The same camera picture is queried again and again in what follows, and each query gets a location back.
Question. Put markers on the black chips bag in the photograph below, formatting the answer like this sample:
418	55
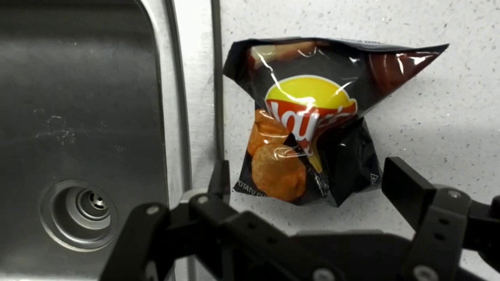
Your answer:
313	104

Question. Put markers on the stainless steel double sink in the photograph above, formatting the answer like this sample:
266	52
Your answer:
79	104

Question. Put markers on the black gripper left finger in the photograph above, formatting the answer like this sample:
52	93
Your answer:
157	235

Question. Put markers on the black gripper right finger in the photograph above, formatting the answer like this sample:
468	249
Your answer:
438	224

